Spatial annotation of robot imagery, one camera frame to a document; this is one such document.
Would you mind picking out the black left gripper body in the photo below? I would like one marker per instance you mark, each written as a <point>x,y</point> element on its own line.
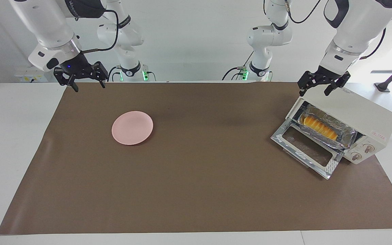
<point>323,76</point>

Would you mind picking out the glass oven door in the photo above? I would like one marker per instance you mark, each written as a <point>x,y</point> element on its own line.
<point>284,141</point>

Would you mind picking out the aluminium foil tray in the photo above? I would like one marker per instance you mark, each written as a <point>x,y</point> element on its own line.
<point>345,134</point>

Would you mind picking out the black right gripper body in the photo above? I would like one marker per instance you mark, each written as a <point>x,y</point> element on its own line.
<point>78,68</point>

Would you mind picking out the pink round plate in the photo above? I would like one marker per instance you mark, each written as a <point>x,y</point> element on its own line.
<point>132,128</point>

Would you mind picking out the cream oven knob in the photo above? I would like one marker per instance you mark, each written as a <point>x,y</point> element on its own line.
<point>356,156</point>
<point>369,148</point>

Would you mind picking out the brown table mat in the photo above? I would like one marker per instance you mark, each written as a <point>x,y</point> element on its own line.
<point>216,170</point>

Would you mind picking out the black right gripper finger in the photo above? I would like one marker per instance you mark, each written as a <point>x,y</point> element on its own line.
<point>102,83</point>
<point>74,85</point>

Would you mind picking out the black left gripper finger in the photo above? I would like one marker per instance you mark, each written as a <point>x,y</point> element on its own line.
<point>302,92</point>
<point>328,90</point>

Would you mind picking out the cream toaster oven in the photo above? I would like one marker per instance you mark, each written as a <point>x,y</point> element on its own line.
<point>359,109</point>

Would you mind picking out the sliced yellow bread loaf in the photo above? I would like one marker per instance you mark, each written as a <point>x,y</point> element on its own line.
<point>320,128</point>

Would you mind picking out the white wall socket box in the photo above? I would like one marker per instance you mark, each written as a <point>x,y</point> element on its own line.
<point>26,78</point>

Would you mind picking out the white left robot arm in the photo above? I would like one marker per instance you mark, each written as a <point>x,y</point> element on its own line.
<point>356,27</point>

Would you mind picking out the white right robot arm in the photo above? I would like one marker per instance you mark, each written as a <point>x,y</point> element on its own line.
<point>46,23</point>

